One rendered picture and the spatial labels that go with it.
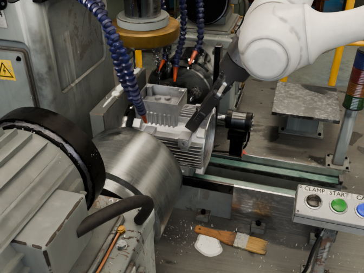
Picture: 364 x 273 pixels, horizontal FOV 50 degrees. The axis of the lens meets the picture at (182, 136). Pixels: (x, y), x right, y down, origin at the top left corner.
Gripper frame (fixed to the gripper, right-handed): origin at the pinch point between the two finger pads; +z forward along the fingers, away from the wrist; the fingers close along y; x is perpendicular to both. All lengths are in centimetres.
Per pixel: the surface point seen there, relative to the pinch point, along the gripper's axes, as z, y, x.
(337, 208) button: -13.3, 18.6, 32.5
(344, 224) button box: -12.1, 20.3, 35.3
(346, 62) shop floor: 56, -343, 125
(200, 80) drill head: 4.3, -26.7, -4.0
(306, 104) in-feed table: 2, -55, 36
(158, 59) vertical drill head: -7.6, -1.2, -16.3
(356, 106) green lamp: -15, -33, 41
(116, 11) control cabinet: 140, -303, -110
